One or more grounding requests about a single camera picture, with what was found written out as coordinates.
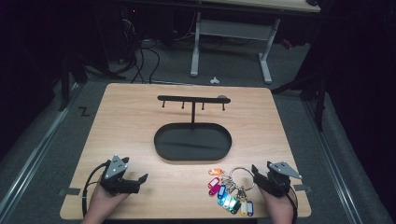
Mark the small white floor object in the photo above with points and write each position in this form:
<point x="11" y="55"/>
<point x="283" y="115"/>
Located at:
<point x="214" y="81"/>

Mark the desk with white metal legs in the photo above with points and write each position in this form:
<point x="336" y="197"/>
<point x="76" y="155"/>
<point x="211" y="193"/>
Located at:
<point x="233" y="29"/>

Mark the person's left hand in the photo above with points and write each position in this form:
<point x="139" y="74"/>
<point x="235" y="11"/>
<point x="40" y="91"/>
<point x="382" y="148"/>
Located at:
<point x="104" y="203"/>

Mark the black stand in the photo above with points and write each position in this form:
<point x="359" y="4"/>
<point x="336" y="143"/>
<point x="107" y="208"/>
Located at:
<point x="317" y="93"/>
<point x="65" y="84"/>

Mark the person's right hand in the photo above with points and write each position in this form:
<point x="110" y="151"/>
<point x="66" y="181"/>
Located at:
<point x="278" y="207"/>

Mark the metal floor rail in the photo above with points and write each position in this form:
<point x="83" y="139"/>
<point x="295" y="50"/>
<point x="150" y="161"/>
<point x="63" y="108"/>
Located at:
<point x="333" y="165"/>
<point x="34" y="152"/>

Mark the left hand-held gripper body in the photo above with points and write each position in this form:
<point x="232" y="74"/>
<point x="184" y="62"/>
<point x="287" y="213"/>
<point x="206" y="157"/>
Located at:
<point x="116" y="183"/>

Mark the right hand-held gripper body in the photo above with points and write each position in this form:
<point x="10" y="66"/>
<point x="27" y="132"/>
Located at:
<point x="277" y="183"/>

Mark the small red object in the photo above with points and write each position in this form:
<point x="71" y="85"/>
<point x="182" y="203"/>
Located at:
<point x="287" y="44"/>

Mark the grey tape strip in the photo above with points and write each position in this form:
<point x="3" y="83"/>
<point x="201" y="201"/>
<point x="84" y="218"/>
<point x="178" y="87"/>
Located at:
<point x="70" y="191"/>
<point x="302" y="188"/>

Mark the black key rack with tray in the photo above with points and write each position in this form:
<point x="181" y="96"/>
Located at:
<point x="193" y="143"/>

